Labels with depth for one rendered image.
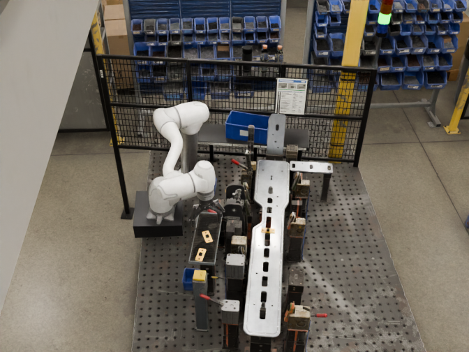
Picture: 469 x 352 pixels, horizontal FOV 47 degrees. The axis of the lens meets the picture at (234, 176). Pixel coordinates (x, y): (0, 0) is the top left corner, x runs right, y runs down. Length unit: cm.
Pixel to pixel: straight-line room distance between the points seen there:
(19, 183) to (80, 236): 453
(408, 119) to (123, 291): 356
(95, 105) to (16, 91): 522
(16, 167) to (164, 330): 301
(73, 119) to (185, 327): 296
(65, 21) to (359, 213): 364
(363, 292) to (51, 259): 250
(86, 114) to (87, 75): 45
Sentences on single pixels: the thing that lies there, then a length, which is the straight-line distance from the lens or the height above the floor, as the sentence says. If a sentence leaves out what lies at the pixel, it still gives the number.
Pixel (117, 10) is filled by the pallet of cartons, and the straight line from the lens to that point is 655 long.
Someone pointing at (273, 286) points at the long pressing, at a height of 100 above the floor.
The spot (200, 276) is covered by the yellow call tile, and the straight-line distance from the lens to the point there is 279.
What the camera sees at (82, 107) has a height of 43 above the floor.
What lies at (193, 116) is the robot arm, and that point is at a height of 160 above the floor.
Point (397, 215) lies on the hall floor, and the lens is 492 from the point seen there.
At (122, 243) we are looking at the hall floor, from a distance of 457.
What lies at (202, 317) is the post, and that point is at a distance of 305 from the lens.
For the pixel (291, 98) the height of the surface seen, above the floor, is 129.
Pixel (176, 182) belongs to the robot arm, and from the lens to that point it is 257.
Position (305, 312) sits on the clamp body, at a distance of 280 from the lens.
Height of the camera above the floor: 335
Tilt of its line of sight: 41 degrees down
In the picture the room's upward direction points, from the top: straight up
